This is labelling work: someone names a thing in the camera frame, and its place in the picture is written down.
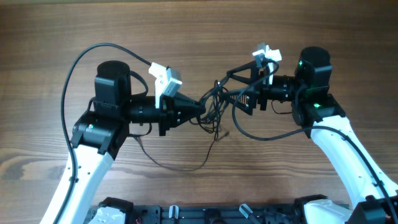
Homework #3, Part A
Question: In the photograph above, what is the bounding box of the camera black cable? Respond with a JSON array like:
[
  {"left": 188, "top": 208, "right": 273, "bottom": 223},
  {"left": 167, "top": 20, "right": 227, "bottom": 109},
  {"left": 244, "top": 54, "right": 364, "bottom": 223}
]
[
  {"left": 52, "top": 42, "right": 153, "bottom": 224},
  {"left": 231, "top": 58, "right": 398, "bottom": 224}
]

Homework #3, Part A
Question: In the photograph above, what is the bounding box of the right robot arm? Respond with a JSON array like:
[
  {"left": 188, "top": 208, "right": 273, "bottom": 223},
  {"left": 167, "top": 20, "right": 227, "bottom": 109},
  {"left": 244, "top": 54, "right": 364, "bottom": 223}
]
[{"left": 226, "top": 46, "right": 397, "bottom": 223}]

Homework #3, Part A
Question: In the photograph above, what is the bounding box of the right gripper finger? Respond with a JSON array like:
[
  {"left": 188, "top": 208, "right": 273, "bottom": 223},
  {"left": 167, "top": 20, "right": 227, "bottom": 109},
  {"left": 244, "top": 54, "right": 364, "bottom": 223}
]
[
  {"left": 226, "top": 61, "right": 259, "bottom": 85},
  {"left": 222, "top": 89, "right": 257, "bottom": 115}
]

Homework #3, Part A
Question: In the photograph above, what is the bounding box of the left camera black cable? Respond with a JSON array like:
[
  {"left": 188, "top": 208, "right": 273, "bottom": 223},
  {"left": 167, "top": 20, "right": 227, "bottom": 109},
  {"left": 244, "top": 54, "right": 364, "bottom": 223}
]
[{"left": 52, "top": 42, "right": 153, "bottom": 224}]

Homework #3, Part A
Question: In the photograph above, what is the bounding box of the right camera black cable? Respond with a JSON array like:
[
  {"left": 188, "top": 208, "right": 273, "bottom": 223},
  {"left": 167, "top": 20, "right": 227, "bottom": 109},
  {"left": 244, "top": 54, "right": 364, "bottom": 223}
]
[{"left": 231, "top": 58, "right": 398, "bottom": 224}]

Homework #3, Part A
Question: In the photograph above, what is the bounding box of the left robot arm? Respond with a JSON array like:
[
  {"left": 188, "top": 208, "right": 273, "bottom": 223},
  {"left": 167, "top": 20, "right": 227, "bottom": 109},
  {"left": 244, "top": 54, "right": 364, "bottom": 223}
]
[{"left": 41, "top": 60, "right": 206, "bottom": 223}]

